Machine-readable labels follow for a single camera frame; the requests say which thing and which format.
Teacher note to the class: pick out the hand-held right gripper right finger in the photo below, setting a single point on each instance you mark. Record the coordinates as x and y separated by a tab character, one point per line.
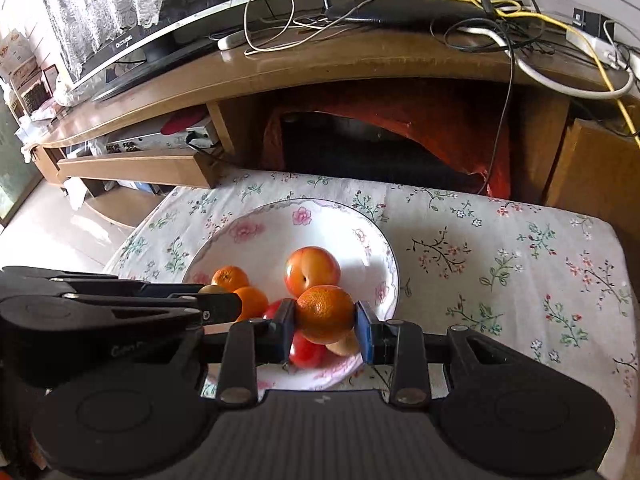
368	335

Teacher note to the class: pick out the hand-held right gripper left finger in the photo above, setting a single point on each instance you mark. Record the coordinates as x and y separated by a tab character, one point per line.
285	332

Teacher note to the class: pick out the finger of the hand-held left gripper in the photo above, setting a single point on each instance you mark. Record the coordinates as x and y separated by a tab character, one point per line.
170	290
220	307

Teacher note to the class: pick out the brown kiwi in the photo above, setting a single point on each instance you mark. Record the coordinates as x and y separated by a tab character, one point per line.
210	289
345	345

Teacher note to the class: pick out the red tomato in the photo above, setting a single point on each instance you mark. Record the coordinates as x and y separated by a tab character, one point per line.
271	310
306	352

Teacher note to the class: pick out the mandarin orange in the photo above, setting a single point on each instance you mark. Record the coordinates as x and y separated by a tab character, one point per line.
230	277
252	302
325	314

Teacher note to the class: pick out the white floral bowl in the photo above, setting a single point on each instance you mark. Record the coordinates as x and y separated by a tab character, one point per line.
320	225

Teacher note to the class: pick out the red yellow peach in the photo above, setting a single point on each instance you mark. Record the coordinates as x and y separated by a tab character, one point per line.
310	269

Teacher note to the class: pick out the floral tablecloth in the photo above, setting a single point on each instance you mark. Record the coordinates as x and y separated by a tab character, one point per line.
500	270

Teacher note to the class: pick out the silver media player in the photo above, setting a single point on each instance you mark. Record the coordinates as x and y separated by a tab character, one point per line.
165	140

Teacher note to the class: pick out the red cloth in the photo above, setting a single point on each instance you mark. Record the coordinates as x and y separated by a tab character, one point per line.
440	130

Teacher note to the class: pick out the white power adapter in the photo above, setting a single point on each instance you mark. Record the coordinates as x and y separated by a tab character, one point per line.
231	40

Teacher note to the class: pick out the framed pictures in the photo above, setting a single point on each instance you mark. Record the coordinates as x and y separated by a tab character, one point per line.
25	75

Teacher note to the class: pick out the wooden tv stand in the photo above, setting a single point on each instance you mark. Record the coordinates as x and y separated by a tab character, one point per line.
350	60

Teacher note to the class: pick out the wooden cabinet door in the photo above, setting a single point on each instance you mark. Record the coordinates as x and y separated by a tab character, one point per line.
595	170

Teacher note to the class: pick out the white lace cloth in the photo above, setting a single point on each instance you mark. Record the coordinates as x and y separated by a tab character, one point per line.
100	5

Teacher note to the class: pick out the white power strip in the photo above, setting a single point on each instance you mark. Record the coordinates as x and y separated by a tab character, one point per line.
607	55

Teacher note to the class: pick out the black plug adapter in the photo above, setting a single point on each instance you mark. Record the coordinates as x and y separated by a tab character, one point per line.
592	22

